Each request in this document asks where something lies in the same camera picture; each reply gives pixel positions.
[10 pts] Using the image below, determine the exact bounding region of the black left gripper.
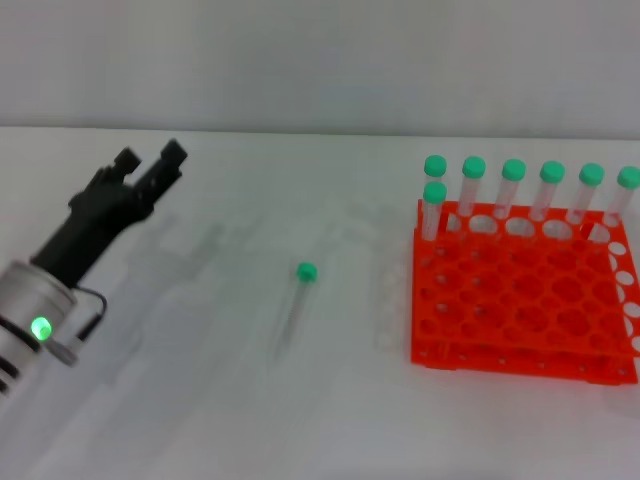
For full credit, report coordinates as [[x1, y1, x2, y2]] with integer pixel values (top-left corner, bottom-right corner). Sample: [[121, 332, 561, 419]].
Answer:
[[29, 139, 189, 290]]

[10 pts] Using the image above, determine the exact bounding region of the green capped clear test tube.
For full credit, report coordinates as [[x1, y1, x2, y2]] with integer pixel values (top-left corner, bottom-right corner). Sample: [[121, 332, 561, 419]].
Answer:
[[423, 154, 449, 187], [602, 166, 640, 229], [273, 261, 319, 359], [566, 162, 606, 227], [494, 158, 528, 222], [528, 160, 567, 224], [421, 181, 449, 242], [458, 155, 487, 219]]

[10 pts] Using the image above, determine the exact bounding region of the orange plastic test tube rack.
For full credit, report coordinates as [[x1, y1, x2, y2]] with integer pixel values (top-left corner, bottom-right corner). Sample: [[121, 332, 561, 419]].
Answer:
[[409, 199, 640, 387]]

